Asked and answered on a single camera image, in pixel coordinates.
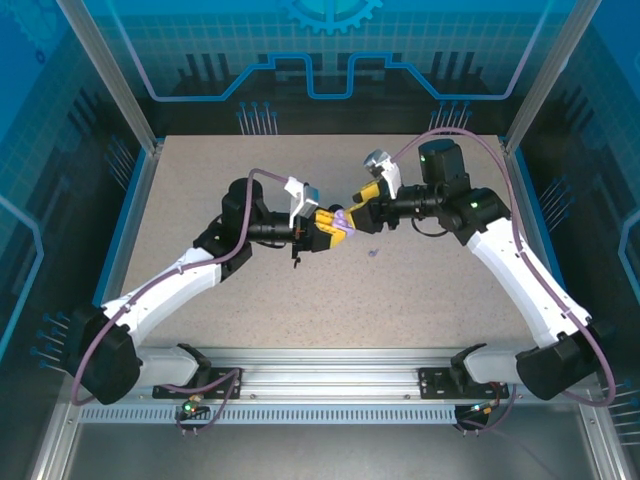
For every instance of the lavender earbud charging case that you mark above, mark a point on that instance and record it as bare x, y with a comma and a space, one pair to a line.
345, 226

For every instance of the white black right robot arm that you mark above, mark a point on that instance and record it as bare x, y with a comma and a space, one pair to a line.
520, 280

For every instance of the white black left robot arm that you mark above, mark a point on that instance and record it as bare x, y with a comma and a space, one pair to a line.
165, 285

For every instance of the left green LED circuit board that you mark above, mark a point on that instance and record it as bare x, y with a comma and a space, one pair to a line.
191, 407

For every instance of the green led circuit board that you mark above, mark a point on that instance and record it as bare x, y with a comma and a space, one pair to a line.
191, 407
482, 409

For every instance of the right green LED circuit board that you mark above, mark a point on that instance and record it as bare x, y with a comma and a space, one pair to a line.
482, 409

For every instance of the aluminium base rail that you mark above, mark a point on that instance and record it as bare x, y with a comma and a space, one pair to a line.
325, 375

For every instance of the aluminium left side rail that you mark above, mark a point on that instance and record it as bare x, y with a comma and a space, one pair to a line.
131, 235

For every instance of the aluminium right frame post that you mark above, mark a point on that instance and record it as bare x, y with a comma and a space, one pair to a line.
556, 65

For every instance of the aluminium frame post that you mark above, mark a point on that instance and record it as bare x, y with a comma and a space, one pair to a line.
556, 65
111, 65

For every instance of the aluminium left frame post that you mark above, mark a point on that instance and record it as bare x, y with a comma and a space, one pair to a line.
111, 65

